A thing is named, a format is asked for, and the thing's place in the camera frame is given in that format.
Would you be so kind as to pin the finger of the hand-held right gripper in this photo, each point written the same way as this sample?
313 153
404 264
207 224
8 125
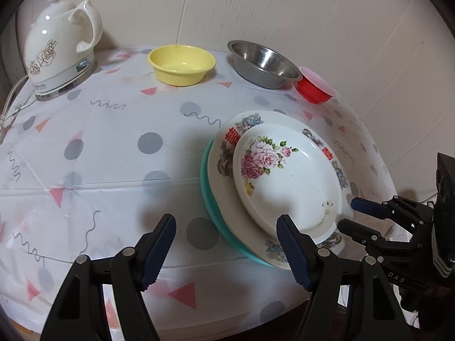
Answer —
359 232
373 209

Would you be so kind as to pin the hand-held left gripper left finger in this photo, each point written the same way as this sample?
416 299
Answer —
160 252

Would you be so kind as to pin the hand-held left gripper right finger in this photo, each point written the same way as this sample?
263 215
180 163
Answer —
295 252

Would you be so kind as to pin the white rose print plate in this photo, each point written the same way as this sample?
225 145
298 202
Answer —
295 184

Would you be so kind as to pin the teal plastic plate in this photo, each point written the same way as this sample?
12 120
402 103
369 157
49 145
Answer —
208 191

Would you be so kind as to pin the white plate red blue rim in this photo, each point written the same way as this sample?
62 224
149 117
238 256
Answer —
222 170

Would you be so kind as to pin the red plastic cup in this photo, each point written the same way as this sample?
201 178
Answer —
312 90

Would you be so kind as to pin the stainless steel bowl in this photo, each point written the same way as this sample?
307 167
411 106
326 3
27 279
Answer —
263 64

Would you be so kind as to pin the yellow plastic bowl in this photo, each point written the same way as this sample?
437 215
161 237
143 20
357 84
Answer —
181 67

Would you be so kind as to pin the white patterned tablecloth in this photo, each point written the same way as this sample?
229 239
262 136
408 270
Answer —
124 149

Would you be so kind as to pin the white floral ceramic kettle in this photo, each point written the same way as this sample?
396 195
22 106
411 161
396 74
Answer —
57 42

